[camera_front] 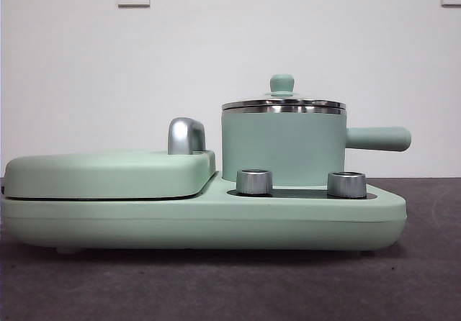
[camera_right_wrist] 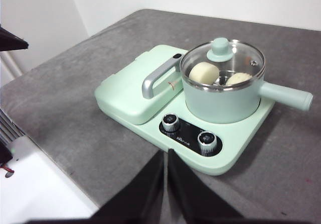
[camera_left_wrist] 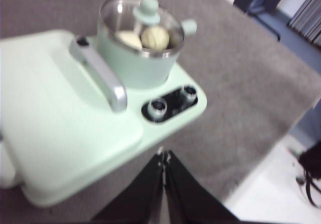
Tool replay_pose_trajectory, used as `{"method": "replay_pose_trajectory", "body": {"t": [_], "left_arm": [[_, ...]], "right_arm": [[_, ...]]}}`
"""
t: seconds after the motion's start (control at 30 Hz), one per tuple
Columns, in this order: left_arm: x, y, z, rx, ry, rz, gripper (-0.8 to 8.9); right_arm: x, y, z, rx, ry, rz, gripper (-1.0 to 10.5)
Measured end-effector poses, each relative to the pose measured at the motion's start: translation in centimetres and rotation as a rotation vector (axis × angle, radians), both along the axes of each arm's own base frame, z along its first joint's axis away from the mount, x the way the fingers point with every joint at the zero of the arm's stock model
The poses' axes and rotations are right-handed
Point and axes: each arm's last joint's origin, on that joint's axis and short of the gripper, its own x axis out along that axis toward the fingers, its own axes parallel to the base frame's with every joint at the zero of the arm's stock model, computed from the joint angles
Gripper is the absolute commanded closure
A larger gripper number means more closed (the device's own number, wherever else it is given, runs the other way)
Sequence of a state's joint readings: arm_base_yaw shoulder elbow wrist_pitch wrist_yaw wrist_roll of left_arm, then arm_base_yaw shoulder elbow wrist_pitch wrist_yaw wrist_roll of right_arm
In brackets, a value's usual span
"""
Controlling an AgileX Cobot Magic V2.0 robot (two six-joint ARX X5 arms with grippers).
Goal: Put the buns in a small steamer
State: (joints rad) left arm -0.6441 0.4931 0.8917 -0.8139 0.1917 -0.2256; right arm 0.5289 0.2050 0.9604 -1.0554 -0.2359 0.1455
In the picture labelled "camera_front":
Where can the black control panel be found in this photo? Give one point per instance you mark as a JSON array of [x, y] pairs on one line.
[[299, 192]]

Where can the silver control knob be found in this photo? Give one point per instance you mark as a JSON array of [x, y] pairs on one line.
[[346, 184], [254, 182]]

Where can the green breakfast machine base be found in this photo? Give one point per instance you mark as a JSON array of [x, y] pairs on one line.
[[216, 227]]

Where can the glass pot lid green knob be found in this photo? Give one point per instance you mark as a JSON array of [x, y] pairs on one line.
[[282, 83]]

